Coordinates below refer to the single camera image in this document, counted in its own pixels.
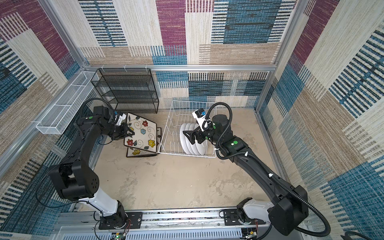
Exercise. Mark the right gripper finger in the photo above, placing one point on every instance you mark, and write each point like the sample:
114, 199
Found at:
190, 133
191, 140

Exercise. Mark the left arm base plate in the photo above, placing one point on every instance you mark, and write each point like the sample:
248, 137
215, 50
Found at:
130, 220

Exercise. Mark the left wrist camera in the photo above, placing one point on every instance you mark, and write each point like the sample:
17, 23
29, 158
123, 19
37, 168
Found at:
119, 118

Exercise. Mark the white round plate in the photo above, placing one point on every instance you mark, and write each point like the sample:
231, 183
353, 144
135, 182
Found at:
192, 149
202, 148
183, 140

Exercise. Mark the black mesh shelf rack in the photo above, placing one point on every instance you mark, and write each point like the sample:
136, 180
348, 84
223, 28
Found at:
131, 89

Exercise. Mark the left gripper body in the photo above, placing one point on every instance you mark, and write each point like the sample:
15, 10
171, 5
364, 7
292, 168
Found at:
118, 132

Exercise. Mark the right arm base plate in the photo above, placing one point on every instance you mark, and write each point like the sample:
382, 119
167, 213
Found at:
237, 217

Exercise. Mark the aluminium mounting rail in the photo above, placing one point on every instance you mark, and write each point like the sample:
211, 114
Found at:
168, 224

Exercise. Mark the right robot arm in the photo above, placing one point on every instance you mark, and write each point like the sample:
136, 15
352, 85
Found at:
288, 206

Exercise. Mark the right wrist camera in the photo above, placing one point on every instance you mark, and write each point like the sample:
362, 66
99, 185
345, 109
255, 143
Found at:
200, 116

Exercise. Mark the floral square plate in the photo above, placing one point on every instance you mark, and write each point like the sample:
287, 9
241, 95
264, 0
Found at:
144, 151

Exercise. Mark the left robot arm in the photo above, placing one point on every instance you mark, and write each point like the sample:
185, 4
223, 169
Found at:
73, 178

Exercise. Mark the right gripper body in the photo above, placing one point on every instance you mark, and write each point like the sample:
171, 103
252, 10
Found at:
207, 134

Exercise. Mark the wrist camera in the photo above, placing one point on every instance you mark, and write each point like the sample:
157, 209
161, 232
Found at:
200, 116
119, 118

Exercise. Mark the white wire wall basket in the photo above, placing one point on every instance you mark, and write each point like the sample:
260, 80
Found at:
60, 115

